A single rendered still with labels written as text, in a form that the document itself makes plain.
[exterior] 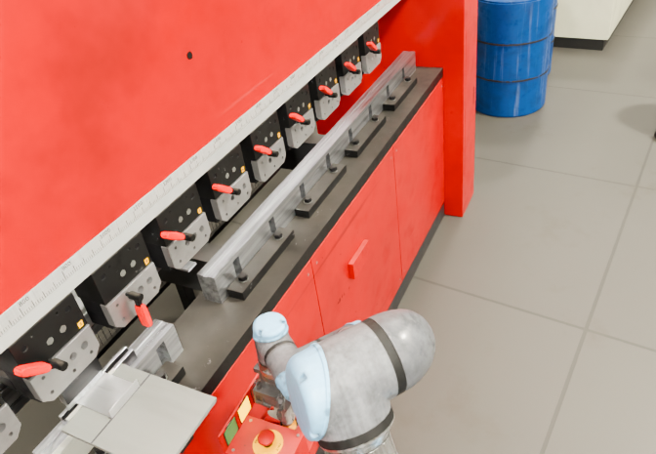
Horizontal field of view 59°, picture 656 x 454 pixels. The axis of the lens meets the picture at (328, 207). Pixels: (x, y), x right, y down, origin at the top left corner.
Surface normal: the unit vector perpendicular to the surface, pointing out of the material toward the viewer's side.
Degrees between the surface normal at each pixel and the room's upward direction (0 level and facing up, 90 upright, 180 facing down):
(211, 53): 90
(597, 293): 0
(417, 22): 90
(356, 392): 58
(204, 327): 0
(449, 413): 0
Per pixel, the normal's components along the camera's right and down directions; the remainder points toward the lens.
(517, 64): -0.06, 0.57
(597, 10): -0.53, 0.54
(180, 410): -0.12, -0.82
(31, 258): 0.90, 0.15
